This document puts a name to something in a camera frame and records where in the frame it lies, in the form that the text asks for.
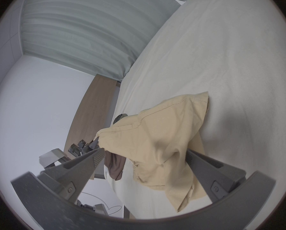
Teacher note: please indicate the brown garment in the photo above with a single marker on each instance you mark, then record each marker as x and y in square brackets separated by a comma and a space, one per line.
[115, 166]

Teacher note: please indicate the bed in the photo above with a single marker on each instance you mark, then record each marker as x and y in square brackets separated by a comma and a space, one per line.
[229, 56]

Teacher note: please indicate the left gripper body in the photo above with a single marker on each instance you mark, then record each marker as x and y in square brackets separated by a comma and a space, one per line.
[91, 147]

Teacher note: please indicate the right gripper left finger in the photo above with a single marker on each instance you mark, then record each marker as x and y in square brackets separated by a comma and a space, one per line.
[83, 172]

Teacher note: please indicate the grey-green curtain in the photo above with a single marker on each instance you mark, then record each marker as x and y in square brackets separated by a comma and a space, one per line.
[85, 32]

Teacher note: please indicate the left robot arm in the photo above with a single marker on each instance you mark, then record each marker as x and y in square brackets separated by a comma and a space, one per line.
[51, 157]

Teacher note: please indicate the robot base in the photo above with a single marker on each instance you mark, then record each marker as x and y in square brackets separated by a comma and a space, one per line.
[101, 209]

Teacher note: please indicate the tan shorts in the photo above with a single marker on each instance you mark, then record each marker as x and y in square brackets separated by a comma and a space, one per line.
[162, 138]

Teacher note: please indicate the green garment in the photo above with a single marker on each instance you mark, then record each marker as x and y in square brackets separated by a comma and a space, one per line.
[120, 118]

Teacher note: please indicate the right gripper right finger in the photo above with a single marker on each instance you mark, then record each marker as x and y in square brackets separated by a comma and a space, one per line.
[219, 176]

